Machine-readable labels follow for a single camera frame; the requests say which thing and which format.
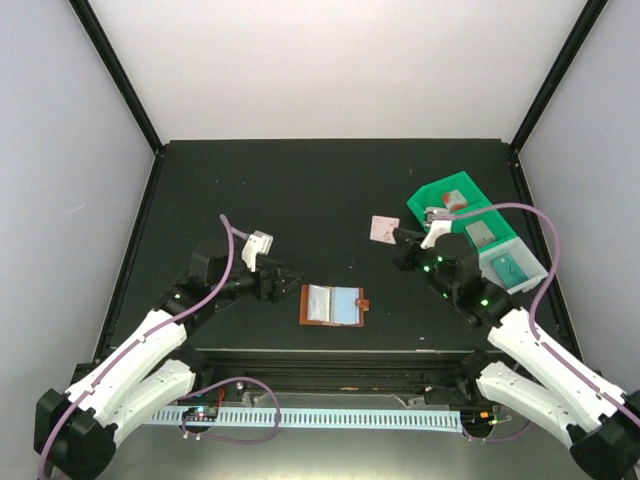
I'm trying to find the white pink patterned card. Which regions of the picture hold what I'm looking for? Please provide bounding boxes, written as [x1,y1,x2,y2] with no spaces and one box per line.
[369,215,400,245]

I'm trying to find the brown leather card holder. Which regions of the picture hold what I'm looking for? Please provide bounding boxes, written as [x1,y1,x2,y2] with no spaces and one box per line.
[299,284,370,328]

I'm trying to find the teal VIP credit card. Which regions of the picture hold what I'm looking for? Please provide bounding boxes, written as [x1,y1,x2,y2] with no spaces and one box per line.
[491,253,528,289]

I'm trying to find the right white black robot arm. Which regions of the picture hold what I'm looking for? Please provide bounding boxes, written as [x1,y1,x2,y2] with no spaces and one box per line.
[393,227,639,479]

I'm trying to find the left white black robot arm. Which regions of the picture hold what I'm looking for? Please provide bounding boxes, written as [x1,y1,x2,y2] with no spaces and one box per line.
[33,244,302,479]

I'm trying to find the red white card in bin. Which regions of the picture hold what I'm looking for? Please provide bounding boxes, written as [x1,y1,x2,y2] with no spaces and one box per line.
[442,190,469,213]

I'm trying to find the white card in middle bin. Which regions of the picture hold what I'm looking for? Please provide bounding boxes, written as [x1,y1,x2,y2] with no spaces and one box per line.
[465,220,497,250]

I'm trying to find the green plastic bin far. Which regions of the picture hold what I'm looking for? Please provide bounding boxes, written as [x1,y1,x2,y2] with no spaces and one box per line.
[407,171,490,232]

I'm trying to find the green plastic bin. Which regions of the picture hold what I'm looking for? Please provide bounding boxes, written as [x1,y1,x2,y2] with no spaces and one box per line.
[407,171,490,232]
[452,210,516,253]

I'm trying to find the green plastic bin middle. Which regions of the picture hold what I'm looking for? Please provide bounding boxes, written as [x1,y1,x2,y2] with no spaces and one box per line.
[452,210,516,253]

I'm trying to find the left circuit board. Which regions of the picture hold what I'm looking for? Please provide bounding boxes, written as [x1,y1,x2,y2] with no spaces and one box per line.
[182,406,219,423]

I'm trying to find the circuit board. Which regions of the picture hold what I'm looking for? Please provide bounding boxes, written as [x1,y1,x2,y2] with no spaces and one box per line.
[460,410,508,428]
[182,406,219,423]

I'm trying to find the right circuit board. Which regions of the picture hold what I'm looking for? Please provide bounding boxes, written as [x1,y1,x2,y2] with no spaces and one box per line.
[460,410,508,428]

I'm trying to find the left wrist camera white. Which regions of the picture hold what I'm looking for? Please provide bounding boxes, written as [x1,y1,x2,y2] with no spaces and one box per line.
[241,230,273,272]

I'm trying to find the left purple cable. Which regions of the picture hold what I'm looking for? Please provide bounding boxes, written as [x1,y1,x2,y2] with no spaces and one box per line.
[37,214,251,479]

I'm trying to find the purple cable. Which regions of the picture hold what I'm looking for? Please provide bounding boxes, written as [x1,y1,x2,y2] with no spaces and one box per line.
[439,202,631,407]
[37,214,251,479]

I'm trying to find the black aluminium rail base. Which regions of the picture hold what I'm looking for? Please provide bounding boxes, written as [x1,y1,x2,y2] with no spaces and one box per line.
[142,347,515,405]

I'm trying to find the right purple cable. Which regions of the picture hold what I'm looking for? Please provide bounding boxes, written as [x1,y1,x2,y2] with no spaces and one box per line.
[439,202,631,407]

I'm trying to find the white slotted cable duct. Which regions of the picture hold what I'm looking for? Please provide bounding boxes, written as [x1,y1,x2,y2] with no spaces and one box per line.
[147,406,462,433]

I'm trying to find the right black frame post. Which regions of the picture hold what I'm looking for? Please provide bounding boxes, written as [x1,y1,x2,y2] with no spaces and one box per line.
[510,0,609,154]

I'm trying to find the black frame post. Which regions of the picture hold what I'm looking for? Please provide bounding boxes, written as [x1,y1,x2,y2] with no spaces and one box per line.
[68,0,164,155]
[510,0,609,154]

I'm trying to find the left black frame post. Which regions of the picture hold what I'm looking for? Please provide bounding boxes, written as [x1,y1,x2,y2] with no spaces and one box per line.
[68,0,164,155]

